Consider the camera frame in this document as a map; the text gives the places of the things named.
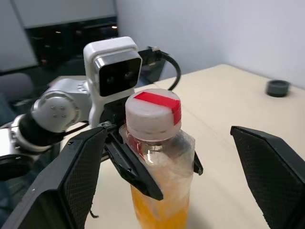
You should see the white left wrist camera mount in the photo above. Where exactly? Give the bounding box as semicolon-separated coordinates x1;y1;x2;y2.
82;36;143;131

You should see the white bottle cap red tape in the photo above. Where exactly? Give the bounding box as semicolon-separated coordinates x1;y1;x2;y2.
124;88;183;141

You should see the dark window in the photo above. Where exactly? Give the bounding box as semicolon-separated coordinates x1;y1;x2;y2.
24;16;119;70

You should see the small black round lid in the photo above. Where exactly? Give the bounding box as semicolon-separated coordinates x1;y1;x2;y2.
265;79;291;98

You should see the clear bottle with orange drink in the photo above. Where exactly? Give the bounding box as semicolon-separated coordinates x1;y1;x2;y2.
118;124;196;229

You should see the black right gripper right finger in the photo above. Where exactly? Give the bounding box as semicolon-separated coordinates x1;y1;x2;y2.
230;125;305;229

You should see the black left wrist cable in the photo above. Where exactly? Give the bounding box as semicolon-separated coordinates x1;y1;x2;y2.
137;45;182;91

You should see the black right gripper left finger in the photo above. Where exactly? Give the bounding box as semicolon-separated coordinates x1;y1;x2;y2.
0;126;108;229

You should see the grey office chair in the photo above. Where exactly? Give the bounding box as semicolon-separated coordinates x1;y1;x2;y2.
0;73;34;101

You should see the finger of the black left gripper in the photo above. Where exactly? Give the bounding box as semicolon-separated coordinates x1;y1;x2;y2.
105;133;164;201
192;149;204;177

